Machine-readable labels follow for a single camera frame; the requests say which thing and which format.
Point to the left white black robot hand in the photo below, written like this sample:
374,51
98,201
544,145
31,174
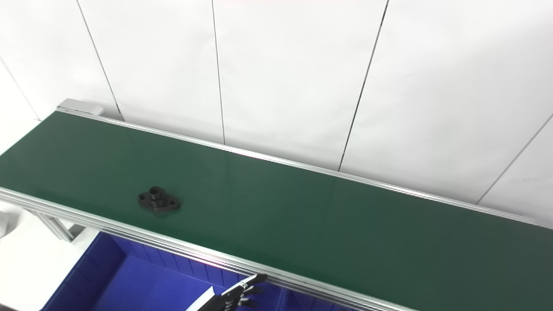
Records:
229,300

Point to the black flanged metal part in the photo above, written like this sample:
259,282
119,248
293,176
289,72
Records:
157,201

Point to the blue plastic bin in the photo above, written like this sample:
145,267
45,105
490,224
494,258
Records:
138,285
311,303

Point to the green conveyor belt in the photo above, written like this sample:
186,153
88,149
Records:
302,216

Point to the aluminium conveyor leg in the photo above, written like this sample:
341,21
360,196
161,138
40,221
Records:
56,226

